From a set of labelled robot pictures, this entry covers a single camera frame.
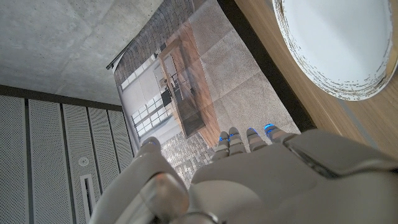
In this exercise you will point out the printed room backdrop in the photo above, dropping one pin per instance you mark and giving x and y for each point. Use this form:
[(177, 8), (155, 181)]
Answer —
[(217, 68)]

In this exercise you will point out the white paper plate gold rim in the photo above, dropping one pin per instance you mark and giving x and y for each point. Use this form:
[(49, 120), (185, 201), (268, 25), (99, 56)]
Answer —
[(335, 40)]

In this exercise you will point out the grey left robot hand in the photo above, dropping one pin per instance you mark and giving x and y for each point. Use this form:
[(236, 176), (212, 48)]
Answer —
[(264, 186)]

